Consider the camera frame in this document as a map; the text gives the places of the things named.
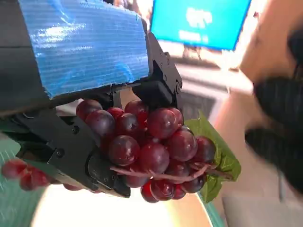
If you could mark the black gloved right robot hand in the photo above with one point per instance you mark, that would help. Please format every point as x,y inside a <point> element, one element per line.
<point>284,118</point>

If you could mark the blue computer monitor screen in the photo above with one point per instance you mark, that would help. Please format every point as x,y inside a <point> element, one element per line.
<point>201,23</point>

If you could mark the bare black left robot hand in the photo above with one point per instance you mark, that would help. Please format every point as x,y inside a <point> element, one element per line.
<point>82,47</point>

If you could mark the monitor stand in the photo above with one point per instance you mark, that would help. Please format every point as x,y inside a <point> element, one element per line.
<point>191,52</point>

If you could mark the white square plate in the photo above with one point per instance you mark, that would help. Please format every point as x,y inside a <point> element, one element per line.
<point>118,212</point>

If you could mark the red toy grape bunch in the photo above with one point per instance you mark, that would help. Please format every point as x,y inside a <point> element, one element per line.
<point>154,156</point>

